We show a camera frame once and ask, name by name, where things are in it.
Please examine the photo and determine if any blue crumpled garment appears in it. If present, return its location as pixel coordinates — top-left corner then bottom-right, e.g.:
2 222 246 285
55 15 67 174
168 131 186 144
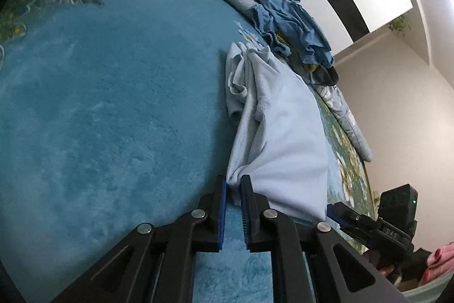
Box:
249 0 334 68

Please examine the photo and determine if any black tracker camera box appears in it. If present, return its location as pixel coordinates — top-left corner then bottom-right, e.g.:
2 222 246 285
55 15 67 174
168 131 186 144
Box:
378 184 418 238

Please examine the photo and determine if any yellow and black garment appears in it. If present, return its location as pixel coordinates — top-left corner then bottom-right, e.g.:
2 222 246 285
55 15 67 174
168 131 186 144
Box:
277 32 339 86

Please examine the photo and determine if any green potted plant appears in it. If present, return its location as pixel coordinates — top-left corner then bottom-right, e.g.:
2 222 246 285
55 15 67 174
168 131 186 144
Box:
388 14 412 38

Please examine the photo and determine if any light blue t-shirt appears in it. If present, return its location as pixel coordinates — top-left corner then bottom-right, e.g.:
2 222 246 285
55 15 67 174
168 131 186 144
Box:
226 42 329 222

